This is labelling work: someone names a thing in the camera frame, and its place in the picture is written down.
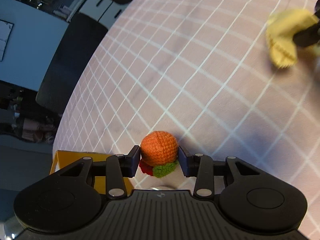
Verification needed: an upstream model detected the yellow cloth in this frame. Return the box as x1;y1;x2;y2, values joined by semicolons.
266;9;319;68

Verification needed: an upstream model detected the orange crochet toy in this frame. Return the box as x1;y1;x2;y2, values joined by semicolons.
139;131;178;178

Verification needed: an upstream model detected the clear plastic water bottle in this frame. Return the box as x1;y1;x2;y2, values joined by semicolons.
149;186;174;191

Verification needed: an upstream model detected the orange white storage box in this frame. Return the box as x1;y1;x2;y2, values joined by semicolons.
49;150;134;195

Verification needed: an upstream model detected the pink checkered tablecloth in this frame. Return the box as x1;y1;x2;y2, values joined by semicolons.
53;0;319;239

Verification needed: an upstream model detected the black chair left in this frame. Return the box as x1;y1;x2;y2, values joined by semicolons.
36;13;108;114

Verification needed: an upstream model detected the white cabinet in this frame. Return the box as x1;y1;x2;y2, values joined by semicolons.
67;0;129;30

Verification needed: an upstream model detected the wall picture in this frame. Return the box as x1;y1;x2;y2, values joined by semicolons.
0;20;14;61

